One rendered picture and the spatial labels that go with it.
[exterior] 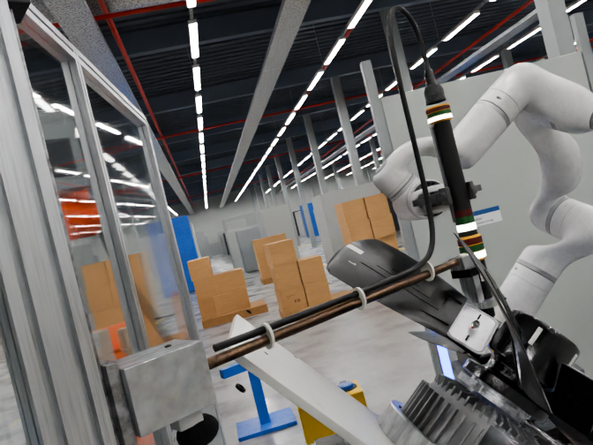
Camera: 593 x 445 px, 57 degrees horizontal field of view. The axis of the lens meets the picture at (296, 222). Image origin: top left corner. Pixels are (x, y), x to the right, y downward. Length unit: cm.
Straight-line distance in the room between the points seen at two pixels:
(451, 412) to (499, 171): 224
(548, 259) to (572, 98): 49
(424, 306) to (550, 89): 66
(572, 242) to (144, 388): 132
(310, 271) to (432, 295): 756
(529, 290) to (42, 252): 138
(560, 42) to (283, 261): 479
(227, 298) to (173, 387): 952
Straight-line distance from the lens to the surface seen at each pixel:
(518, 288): 169
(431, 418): 91
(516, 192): 306
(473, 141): 127
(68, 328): 57
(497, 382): 92
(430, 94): 102
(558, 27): 799
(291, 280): 847
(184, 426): 64
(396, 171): 121
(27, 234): 56
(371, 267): 97
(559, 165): 157
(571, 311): 323
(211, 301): 1015
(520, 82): 134
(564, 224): 170
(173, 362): 60
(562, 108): 142
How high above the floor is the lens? 150
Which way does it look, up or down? level
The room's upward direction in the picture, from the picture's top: 14 degrees counter-clockwise
